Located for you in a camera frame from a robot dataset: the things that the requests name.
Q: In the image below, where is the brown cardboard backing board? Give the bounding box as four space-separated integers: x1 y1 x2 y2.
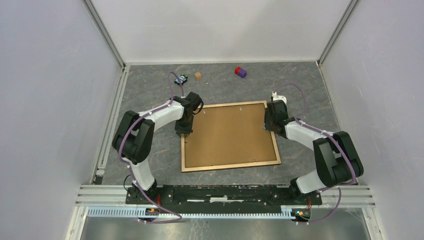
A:
184 103 278 169

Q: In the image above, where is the wooden picture frame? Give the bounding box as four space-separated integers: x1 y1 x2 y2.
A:
180 100 282 173

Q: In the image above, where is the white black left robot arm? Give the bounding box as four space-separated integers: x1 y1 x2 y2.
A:
112 92 204 204

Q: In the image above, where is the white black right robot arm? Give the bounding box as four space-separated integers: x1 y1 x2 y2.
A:
264 100 364 204

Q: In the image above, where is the blue owl toy block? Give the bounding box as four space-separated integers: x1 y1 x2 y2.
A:
174 74 188 86

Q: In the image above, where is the small wooden cube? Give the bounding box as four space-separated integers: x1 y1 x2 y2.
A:
194 72 203 81

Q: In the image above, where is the red purple block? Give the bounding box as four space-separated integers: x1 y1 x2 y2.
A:
234 66 247 79

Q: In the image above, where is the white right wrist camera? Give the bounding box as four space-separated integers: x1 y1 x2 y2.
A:
270 91 287 104

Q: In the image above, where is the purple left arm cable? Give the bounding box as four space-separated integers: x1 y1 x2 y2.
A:
117 71 185 224

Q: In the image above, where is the white cable chain strip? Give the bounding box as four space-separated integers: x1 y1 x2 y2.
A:
87 206 295 220

